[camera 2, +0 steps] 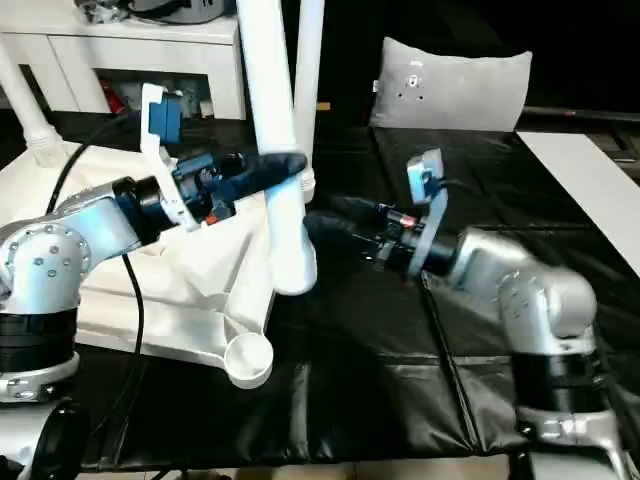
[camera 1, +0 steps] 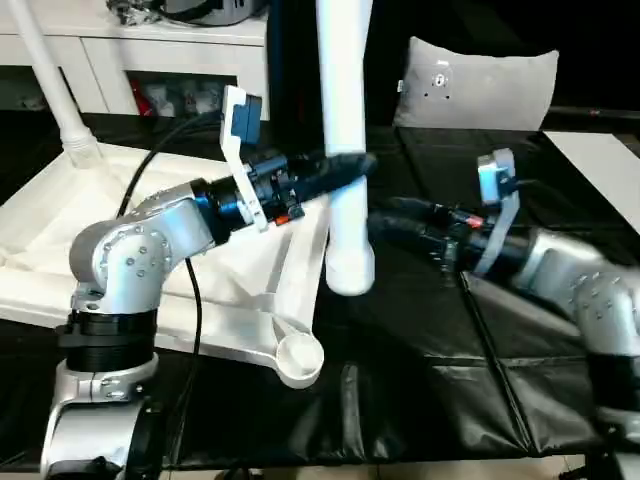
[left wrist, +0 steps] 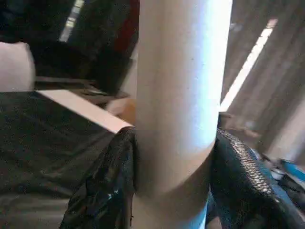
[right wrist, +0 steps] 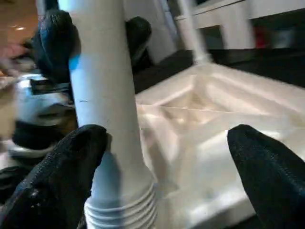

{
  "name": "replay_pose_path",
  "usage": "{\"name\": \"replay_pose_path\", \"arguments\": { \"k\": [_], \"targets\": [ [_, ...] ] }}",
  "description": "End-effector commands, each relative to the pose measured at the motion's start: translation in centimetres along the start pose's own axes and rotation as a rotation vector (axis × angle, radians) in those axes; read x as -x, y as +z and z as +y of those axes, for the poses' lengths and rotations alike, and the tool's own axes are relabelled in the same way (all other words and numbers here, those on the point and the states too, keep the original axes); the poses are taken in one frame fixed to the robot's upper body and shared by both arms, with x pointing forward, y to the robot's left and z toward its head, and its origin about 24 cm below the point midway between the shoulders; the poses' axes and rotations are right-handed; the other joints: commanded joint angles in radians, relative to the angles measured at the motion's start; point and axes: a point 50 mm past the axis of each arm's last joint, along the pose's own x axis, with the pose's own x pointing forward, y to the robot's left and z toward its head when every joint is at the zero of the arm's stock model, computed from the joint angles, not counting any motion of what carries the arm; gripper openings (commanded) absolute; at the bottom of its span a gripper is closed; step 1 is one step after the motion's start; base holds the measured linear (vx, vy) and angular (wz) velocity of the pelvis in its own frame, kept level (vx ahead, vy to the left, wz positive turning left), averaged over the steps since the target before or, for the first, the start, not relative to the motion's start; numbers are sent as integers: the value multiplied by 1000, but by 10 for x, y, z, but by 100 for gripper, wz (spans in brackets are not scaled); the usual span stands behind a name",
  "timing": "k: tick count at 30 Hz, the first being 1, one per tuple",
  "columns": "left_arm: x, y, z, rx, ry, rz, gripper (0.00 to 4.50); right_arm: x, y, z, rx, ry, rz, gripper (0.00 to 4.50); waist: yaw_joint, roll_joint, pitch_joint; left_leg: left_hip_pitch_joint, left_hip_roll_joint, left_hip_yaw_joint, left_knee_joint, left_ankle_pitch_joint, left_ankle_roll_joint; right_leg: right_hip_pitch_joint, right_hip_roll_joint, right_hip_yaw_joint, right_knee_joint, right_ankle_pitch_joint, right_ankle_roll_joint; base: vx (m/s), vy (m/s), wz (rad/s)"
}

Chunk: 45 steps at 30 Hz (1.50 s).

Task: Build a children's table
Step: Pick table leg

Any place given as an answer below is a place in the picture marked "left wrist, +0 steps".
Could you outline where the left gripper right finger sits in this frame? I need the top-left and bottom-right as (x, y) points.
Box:
(206, 127), (301, 229)

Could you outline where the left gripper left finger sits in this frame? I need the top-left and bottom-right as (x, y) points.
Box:
(59, 128), (139, 229)

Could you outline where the white plastic table leg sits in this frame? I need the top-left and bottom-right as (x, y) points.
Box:
(132, 0), (234, 229)

